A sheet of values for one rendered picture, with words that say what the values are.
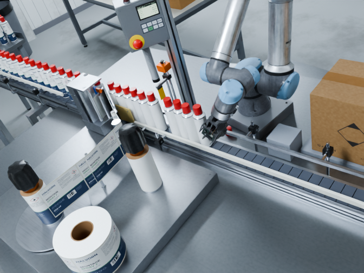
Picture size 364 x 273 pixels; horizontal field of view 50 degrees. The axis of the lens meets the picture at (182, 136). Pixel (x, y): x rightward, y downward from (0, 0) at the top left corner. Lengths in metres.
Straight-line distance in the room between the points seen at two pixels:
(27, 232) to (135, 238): 0.45
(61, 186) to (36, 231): 0.21
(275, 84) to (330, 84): 0.21
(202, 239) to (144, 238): 0.20
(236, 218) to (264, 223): 0.10
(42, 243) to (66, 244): 0.26
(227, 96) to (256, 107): 0.45
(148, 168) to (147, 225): 0.20
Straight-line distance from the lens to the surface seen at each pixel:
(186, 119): 1.56
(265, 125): 1.69
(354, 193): 1.43
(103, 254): 1.30
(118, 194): 1.59
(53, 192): 1.53
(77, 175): 1.55
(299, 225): 1.40
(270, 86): 1.58
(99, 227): 1.31
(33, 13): 6.16
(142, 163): 1.42
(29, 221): 1.69
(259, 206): 1.45
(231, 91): 1.29
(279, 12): 1.48
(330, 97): 1.41
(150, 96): 1.67
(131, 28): 1.54
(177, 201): 1.47
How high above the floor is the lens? 1.97
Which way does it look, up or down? 39 degrees down
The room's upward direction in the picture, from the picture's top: 18 degrees counter-clockwise
